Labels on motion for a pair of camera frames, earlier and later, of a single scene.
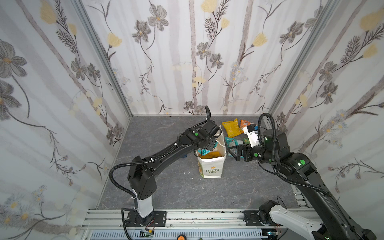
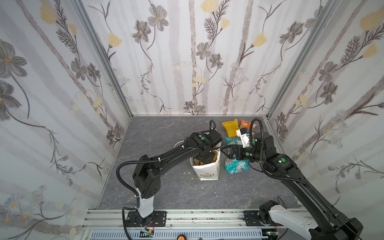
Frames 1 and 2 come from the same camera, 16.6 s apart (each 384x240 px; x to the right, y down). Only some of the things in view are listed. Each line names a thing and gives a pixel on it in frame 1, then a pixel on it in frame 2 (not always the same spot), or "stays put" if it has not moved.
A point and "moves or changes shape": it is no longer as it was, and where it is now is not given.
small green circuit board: x=146 y=234 stays put
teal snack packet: x=203 y=151 moves or changes shape
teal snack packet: x=231 y=142 stays put
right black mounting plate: x=251 y=218 stays put
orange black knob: x=181 y=237 stays put
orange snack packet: x=244 y=123 stays put
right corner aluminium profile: x=320 y=21 stays put
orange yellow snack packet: x=211 y=154 moves or changes shape
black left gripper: x=212 y=143 to x=206 y=153
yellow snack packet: x=232 y=128 stays put
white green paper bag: x=210 y=162 moves or changes shape
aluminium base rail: x=117 y=220 stays put
